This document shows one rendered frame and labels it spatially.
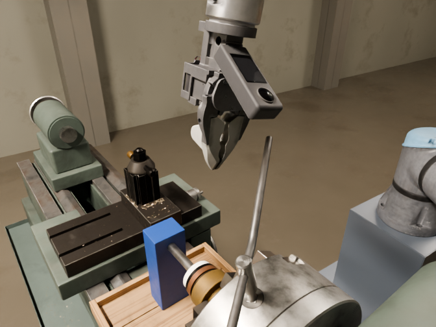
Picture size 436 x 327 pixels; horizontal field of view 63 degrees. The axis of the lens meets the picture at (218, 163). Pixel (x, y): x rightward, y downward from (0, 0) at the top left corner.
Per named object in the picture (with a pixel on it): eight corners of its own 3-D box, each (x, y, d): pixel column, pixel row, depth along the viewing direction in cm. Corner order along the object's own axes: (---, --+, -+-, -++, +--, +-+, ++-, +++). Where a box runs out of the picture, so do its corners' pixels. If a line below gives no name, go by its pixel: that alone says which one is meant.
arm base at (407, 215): (399, 192, 96) (409, 160, 91) (457, 222, 85) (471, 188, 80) (363, 210, 89) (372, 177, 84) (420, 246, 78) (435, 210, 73)
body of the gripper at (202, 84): (217, 100, 59) (230, 23, 54) (252, 115, 53) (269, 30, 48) (178, 100, 54) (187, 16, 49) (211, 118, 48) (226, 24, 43)
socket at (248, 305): (263, 320, 50) (261, 310, 49) (241, 316, 52) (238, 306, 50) (267, 299, 53) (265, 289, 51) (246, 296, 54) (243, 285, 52)
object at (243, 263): (260, 316, 51) (249, 268, 44) (245, 314, 52) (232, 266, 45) (263, 302, 53) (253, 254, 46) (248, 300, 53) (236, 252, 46)
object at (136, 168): (159, 169, 103) (159, 159, 102) (135, 178, 99) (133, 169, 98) (147, 158, 109) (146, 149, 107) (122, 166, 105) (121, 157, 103)
